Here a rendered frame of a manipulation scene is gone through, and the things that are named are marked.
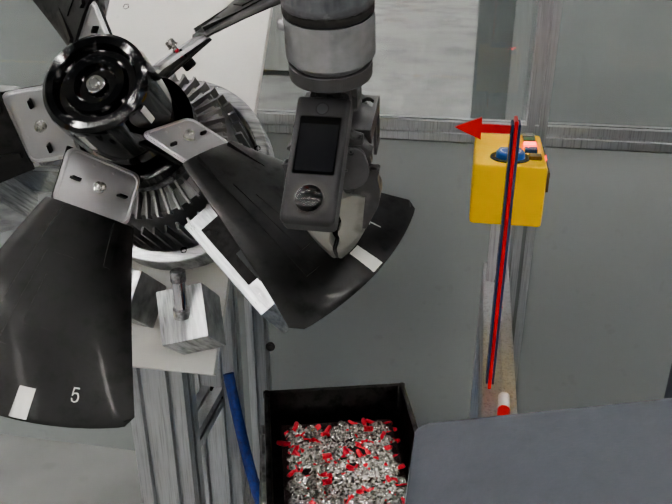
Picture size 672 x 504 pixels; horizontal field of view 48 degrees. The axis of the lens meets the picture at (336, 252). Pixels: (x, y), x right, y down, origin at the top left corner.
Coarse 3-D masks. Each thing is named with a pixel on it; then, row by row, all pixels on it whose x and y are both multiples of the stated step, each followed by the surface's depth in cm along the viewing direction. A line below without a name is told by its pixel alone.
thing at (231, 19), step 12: (240, 0) 86; (252, 0) 84; (264, 0) 83; (276, 0) 81; (228, 12) 85; (240, 12) 83; (252, 12) 81; (204, 24) 89; (216, 24) 83; (228, 24) 82; (192, 36) 91
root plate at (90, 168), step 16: (64, 160) 81; (80, 160) 82; (96, 160) 83; (64, 176) 81; (80, 176) 82; (96, 176) 83; (112, 176) 84; (128, 176) 86; (64, 192) 81; (80, 192) 82; (112, 192) 84; (128, 192) 86; (96, 208) 83; (112, 208) 84; (128, 208) 86
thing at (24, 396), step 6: (18, 390) 76; (24, 390) 77; (30, 390) 77; (18, 396) 76; (24, 396) 77; (30, 396) 77; (18, 402) 76; (24, 402) 76; (30, 402) 77; (12, 408) 76; (18, 408) 76; (24, 408) 76; (12, 414) 76; (18, 414) 76; (24, 414) 76
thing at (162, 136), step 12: (180, 120) 85; (192, 120) 87; (144, 132) 80; (156, 132) 81; (168, 132) 82; (180, 132) 84; (156, 144) 80; (168, 144) 80; (180, 144) 81; (192, 144) 82; (204, 144) 84; (216, 144) 85; (180, 156) 79; (192, 156) 80
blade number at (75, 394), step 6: (72, 384) 79; (78, 384) 79; (84, 384) 79; (66, 390) 78; (72, 390) 79; (78, 390) 79; (84, 390) 79; (66, 396) 78; (72, 396) 78; (78, 396) 79; (84, 396) 79; (66, 402) 78; (72, 402) 78; (78, 402) 79
